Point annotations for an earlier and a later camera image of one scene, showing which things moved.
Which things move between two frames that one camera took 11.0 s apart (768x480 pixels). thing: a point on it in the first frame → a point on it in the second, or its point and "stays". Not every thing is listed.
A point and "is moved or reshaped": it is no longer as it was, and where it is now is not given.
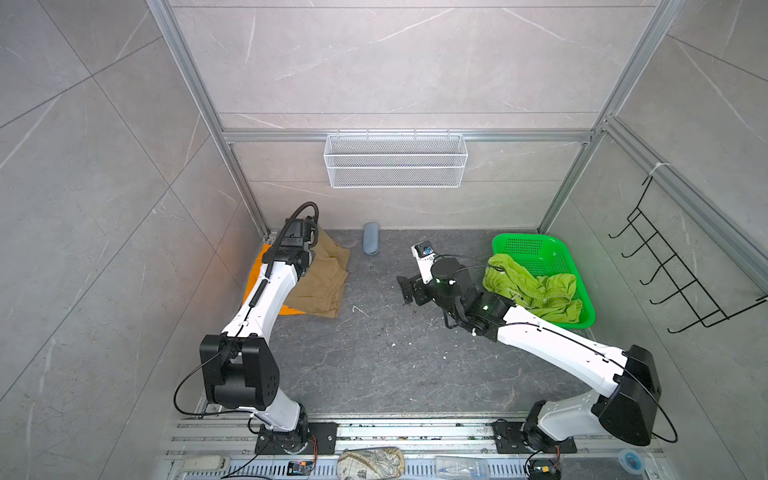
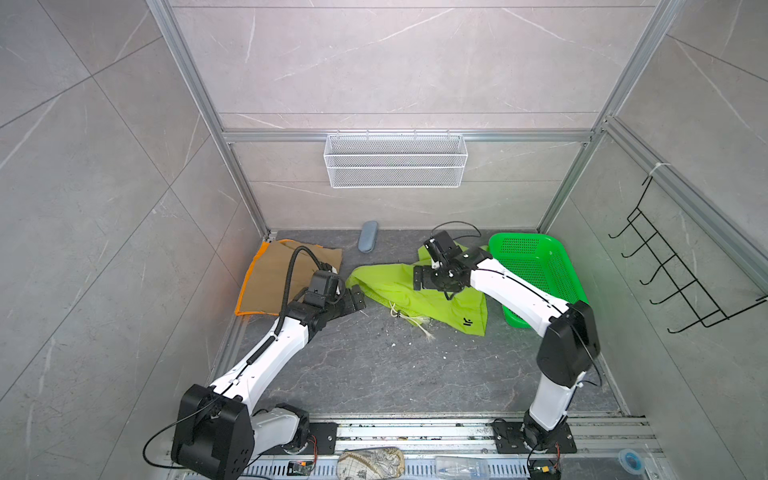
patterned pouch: (371, 463) stays
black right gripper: (419, 287) → (425, 280)
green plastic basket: (545, 255) stays
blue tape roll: (631, 461) stays
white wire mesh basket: (395, 161) stays
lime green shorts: (550, 297) is moved or reshaped
